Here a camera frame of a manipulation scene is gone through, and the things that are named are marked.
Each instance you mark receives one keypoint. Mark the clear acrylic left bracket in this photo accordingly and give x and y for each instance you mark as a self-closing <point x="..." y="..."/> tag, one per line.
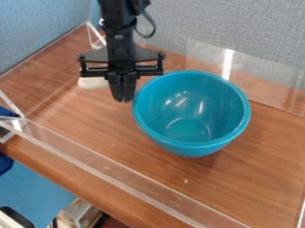
<point x="8" y="120"/>

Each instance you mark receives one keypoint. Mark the blue plastic bowl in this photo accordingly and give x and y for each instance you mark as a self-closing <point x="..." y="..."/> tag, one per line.
<point x="191" y="112"/>

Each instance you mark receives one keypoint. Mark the clear acrylic front barrier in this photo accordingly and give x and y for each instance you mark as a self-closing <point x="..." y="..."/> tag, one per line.
<point x="58" y="151"/>

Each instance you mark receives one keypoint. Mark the metal table leg frame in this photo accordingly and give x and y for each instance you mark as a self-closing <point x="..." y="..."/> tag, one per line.
<point x="77" y="215"/>

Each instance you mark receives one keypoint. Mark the white brown toy mushroom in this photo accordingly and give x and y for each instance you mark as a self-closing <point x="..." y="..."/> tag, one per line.
<point x="91" y="82"/>

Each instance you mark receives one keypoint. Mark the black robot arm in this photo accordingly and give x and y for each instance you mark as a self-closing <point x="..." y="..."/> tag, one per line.
<point x="124" y="14"/>

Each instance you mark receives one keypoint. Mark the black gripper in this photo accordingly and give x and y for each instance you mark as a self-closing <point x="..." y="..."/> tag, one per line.
<point x="121" y="57"/>

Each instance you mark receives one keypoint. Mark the blue cloth object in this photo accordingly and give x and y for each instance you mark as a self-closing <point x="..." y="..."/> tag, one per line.
<point x="5" y="161"/>

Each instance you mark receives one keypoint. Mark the black white device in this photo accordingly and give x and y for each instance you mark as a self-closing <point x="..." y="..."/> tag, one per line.
<point x="12" y="220"/>

